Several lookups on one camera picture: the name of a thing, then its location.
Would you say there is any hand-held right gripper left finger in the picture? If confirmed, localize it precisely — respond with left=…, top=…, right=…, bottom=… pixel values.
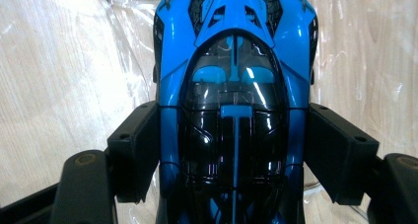
left=106, top=100, right=163, bottom=204

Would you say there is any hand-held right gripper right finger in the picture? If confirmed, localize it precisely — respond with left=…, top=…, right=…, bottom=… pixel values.
left=303, top=102, right=381, bottom=206

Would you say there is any transparent plastic bag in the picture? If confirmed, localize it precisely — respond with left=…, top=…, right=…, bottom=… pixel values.
left=0, top=0, right=418, bottom=224

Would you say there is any blue toy car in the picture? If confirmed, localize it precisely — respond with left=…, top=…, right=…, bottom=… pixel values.
left=152, top=0, right=320, bottom=224

